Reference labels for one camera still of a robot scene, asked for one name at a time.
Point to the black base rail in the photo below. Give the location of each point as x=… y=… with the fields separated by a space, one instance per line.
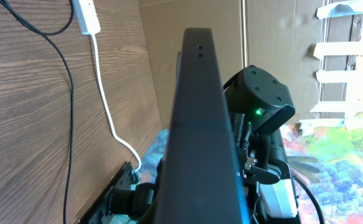
x=124 y=196

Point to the blue Galaxy smartphone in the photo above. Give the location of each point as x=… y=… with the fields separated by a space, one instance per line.
x=199 y=179

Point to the white power strip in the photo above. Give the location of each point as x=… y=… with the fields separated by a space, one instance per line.
x=86 y=17

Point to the colourful patterned floor mat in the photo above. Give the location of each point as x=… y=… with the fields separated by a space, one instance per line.
x=328 y=157

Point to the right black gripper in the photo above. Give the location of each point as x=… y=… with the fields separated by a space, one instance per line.
x=262 y=159

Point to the white tape strips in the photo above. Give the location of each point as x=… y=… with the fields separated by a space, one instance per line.
x=340 y=75

